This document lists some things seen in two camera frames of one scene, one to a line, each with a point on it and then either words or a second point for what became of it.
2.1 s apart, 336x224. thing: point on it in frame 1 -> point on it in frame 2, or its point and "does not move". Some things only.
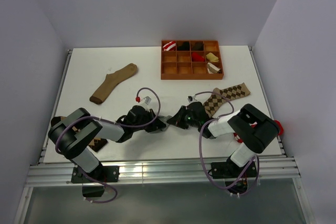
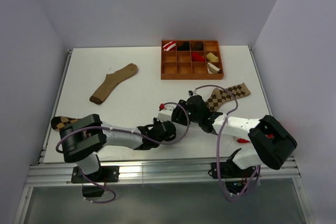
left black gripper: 157,125 -> 156,122
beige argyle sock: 219,96 does not move
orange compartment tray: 178,64 does not move
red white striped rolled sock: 170,46 does not move
